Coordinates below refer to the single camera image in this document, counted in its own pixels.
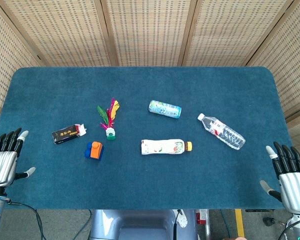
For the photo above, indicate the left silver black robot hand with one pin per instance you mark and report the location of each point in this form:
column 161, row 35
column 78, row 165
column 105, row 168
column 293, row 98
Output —
column 2, row 167

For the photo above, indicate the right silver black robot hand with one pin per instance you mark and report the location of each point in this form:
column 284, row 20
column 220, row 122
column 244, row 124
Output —
column 295, row 190

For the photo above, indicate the blue toy brick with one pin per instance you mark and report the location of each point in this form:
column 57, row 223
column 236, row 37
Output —
column 87, row 151

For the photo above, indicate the orange toy brick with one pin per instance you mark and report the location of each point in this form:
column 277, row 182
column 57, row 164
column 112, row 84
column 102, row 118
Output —
column 95, row 151

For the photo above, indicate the black cigarette box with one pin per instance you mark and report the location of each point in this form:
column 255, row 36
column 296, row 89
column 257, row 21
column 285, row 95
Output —
column 65, row 135

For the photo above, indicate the clear water bottle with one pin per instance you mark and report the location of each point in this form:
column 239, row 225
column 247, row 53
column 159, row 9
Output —
column 225, row 132

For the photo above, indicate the red white fire extinguisher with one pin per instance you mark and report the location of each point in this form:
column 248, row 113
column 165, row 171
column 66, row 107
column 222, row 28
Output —
column 202, row 217

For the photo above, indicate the colourful feather shuttlecock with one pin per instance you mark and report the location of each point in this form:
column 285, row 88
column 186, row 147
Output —
column 110, row 117

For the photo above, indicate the white yellow-capped tea bottle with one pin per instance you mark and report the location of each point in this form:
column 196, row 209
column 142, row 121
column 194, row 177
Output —
column 162, row 147

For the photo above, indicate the blue table cloth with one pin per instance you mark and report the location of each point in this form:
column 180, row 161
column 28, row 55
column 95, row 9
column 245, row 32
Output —
column 150, row 180

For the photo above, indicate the grey robot torso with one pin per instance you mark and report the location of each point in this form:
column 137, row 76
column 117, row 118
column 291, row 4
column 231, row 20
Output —
column 140, row 225

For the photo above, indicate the light blue drink can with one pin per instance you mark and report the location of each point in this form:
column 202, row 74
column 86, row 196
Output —
column 165, row 109

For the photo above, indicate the woven folding screen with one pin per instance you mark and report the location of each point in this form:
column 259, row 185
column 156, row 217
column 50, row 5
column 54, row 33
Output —
column 150, row 32

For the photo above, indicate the white torso bracket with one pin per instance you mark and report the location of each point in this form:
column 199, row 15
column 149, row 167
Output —
column 182, row 220

